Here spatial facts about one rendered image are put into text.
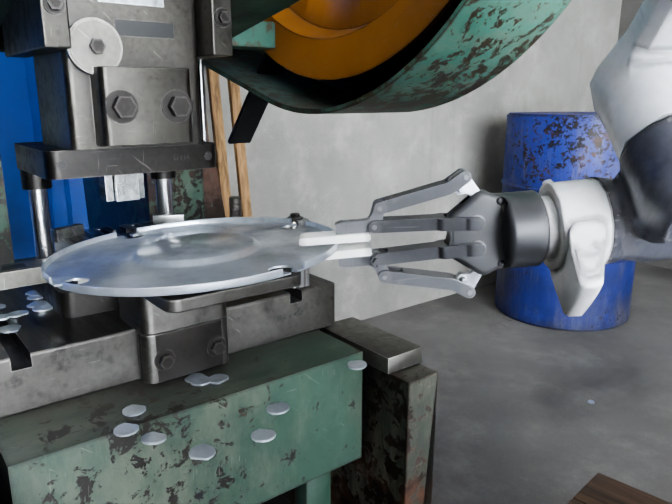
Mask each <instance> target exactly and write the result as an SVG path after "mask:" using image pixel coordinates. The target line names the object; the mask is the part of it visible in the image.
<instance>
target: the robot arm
mask: <svg viewBox="0 0 672 504"><path fill-rule="evenodd" d="M590 90H591V95H592V101H593V106H594V110H595V112H596V114H597V115H598V117H599V119H600V120H601V122H602V124H603V126H604V127H605V129H606V132H607V134H608V137H609V139H610V141H611V144H612V146H613V149H614V151H615V154H616V156H617V158H618V161H619V163H620V171H619V173H618V174H617V175H616V176H615V178H614V179H609V178H601V177H589V178H588V179H581V180H570V181H560V182H553V181H552V180H551V179H549V180H545V181H544V182H542V186H541V188H540V190H539V193H537V192H535V191H534V190H528V191H516V192H504V193H491V192H488V191H486V190H483V189H478V188H477V186H476V185H475V183H474V182H473V180H472V175H471V173H470V172H468V171H466V170H465V169H462V168H459V169H457V170H456V171H454V172H453V173H452V174H450V175H449V176H448V177H446V178H445V179H443V180H440V181H437V182H433V183H430V184H426V185H423V186H419V187H416V188H412V189H409V190H406V191H402V192H399V193H395V194H392V195H388V196H385V197H381V198H378V199H375V200H374V201H373V203H372V208H371V212H370V214H369V216H368V217H366V218H362V219H350V220H339V221H337V222H335V231H322V232H308V233H301V234H300V237H299V245H300V246H313V245H326V244H340V243H353V242H364V243H354V244H343V245H339V246H338V248H337V250H336V251H335V253H334V254H332V255H331V256H330V257H329V258H327V259H326V260H332V259H338V266H339V267H342V268H348V267H359V266H371V267H373V268H374V269H375V271H376V273H377V275H378V278H379V280H380V281H381V282H383V283H390V284H398V285H407V286H416V287H425V288H434V289H443V290H451V291H454V292H456V293H458V294H460V295H462V296H464V297H466V298H472V297H474V296H475V293H476V292H475V289H474V288H475V286H476V284H477V283H478V281H479V279H480V278H481V276H482V275H487V274H489V273H491V272H492V271H494V270H497V269H502V268H516V267H528V266H539V265H540V264H541V263H543V262H544V264H545V265H546V266H547V267H548V268H549V269H550V272H551V277H552V281H553V284H554V287H555V290H556V293H557V296H558V299H559V302H560V305H561V307H562V310H563V313H564V314H565V315H567V316H568V317H572V316H582V315H583V314H584V313H585V311H586V310H587V309H588V308H589V307H590V305H591V304H592V302H593V301H594V299H595V298H596V296H597V295H598V293H599V291H600V289H601V287H602V285H603V283H604V265H606V264H609V263H612V262H616V261H619V260H629V261H637V262H644V263H646V262H653V261H660V260H667V259H672V0H644V1H643V3H642V4H641V6H640V8H639V10H638V12H637V14H636V15H635V17H634V19H633V21H632V23H631V24H630V26H629V28H628V30H627V31H626V32H625V33H624V35H623V36H622V37H621V38H620V40H619V41H618V42H617V44H616V45H615V46H614V47H613V49H612V50H611V51H610V53H609V54H608V55H607V56H606V58H605V59H604V60H603V61H602V63H601V64H600V65H599V67H598V68H597V69H596V71H595V73H594V76H593V78H592V80H591V82H590ZM452 193H455V194H457V195H463V194H469V195H468V196H467V197H465V198H464V199H463V200H462V201H461V202H459V203H458V204H457V205H456V206H454V207H453V208H452V209H451V210H450V211H449V212H447V213H435V214H422V215H400V216H384V214H385V213H389V212H392V211H396V210H399V209H402V208H406V207H409V206H413V205H416V204H420V203H423V202H427V201H430V200H434V199H437V198H441V197H444V196H447V195H450V194H452ZM416 231H446V232H447V235H446V239H441V240H436V241H434V242H426V243H418V244H410V245H401V246H393V247H385V248H377V249H372V250H371V245H370V243H369V242H366V241H370V240H371V235H370V233H393V232H416ZM433 259H454V260H456V261H457V262H459V263H461V264H463V265H464V266H466V267H467V268H469V269H471V270H470V271H468V272H464V271H460V272H458V273H457V274H456V275H455V274H452V273H448V272H441V271H432V270H423V269H414V268H405V267H397V266H388V265H391V264H399V263H408V262H416V261H424V260H433Z"/></svg>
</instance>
